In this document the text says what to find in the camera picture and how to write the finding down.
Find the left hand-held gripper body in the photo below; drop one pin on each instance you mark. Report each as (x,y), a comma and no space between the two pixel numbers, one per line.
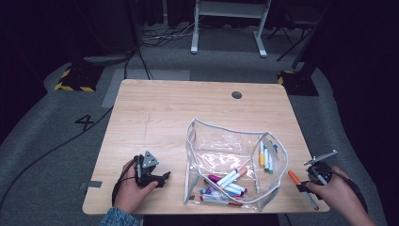
(145,177)

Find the clear plastic bag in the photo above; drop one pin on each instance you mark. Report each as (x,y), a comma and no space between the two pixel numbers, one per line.
(219,147)

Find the salmon marker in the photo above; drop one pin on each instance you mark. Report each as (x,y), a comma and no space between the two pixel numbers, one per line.
(241,172)

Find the black slanted pole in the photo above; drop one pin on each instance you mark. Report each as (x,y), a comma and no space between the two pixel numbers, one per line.
(309,53)

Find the white metal desk frame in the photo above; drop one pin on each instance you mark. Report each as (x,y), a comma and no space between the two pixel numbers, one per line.
(230,9)

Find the light blue marker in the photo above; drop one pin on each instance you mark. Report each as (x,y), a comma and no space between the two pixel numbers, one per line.
(203,190)

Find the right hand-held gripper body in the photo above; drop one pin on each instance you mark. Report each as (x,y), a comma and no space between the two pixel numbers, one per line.
(320,174)

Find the dark red marker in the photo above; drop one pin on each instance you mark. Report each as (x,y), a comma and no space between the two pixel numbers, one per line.
(236,204)

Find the person's dark clothing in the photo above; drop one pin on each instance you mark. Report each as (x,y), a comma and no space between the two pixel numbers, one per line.
(204,221)

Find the black yellow striped stand base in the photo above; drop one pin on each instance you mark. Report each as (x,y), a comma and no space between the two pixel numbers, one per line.
(80,78)
(301,84)

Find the person's left hand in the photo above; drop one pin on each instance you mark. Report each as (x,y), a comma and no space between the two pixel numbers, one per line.
(128,196)

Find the orange marker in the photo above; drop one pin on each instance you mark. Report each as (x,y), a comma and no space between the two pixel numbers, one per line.
(294,177)

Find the purple marker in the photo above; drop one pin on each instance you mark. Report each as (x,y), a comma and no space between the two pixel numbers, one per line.
(209,190)

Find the black folding stand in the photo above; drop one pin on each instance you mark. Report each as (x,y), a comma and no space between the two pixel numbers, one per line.
(295,45)

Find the magenta marker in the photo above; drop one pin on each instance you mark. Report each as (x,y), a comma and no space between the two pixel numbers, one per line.
(215,178)

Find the light green marker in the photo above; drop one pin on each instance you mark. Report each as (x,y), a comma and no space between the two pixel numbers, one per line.
(270,164)

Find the dark green marker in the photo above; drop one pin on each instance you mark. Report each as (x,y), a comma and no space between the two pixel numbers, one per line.
(266,163)

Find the person's right hand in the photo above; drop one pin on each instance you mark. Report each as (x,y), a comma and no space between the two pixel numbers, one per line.
(338,194)

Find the yellow marker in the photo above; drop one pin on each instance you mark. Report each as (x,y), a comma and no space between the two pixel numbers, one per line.
(261,158)

